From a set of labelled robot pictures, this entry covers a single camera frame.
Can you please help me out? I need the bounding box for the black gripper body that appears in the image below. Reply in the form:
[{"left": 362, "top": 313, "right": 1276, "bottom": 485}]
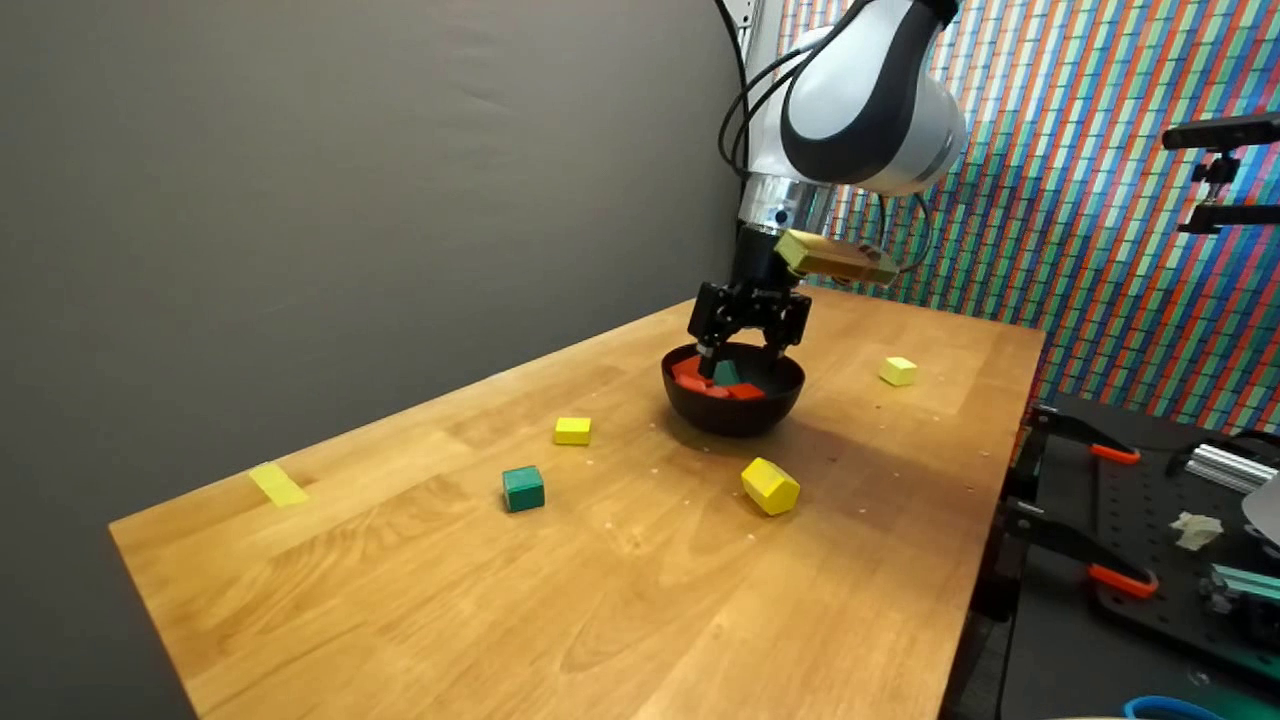
[{"left": 724, "top": 228, "right": 796, "bottom": 319}]

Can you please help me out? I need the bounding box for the yellow-green block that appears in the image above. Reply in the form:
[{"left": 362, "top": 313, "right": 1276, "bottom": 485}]
[{"left": 876, "top": 350, "right": 925, "bottom": 391}]

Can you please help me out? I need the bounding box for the large yellow block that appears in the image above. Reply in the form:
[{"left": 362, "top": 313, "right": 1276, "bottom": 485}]
[{"left": 735, "top": 452, "right": 810, "bottom": 520}]

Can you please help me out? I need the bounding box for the small yellow block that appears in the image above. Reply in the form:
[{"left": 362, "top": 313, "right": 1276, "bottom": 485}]
[{"left": 553, "top": 411, "right": 602, "bottom": 452}]

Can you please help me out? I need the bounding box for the green block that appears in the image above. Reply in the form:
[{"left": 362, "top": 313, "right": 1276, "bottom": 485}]
[{"left": 495, "top": 460, "right": 547, "bottom": 516}]

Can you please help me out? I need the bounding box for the black bowl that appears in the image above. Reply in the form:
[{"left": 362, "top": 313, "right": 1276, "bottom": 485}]
[{"left": 656, "top": 341, "right": 811, "bottom": 440}]

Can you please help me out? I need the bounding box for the multicolour patterned backdrop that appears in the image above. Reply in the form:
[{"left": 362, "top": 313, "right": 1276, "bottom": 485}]
[{"left": 724, "top": 0, "right": 1280, "bottom": 440}]

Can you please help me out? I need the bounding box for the black perforated board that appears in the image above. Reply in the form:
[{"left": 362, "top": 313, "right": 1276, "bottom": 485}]
[{"left": 935, "top": 391, "right": 1280, "bottom": 720}]

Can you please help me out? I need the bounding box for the small white crumpled object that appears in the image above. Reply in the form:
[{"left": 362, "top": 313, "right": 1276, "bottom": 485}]
[{"left": 1168, "top": 507, "right": 1227, "bottom": 557}]

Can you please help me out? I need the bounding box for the white ribbed part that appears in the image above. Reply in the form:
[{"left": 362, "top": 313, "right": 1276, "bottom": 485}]
[{"left": 1179, "top": 440, "right": 1280, "bottom": 497}]

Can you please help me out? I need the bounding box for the grey fabric backdrop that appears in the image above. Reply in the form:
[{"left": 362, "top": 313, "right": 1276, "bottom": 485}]
[{"left": 0, "top": 0, "right": 811, "bottom": 720}]

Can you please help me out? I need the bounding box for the yellow tape strip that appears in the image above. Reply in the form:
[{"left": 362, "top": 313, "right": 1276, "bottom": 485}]
[{"left": 243, "top": 460, "right": 312, "bottom": 512}]

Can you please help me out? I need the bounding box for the grey round disc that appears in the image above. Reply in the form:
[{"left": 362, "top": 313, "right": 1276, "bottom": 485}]
[{"left": 1235, "top": 468, "right": 1280, "bottom": 552}]

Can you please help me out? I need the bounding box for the teal tool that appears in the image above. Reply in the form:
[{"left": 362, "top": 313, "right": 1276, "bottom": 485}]
[{"left": 1203, "top": 558, "right": 1280, "bottom": 614}]

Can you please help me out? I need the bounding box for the tan wrist camera plate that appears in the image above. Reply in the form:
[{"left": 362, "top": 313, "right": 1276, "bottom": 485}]
[{"left": 776, "top": 228, "right": 901, "bottom": 288}]

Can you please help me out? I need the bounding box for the black clamp orange handle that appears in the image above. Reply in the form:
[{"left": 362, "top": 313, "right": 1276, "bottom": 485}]
[
  {"left": 1020, "top": 399, "right": 1147, "bottom": 471},
  {"left": 995, "top": 490, "right": 1165, "bottom": 605}
]

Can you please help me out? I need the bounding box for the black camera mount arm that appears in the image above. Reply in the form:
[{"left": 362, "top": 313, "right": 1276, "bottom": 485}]
[{"left": 1157, "top": 110, "right": 1280, "bottom": 241}]

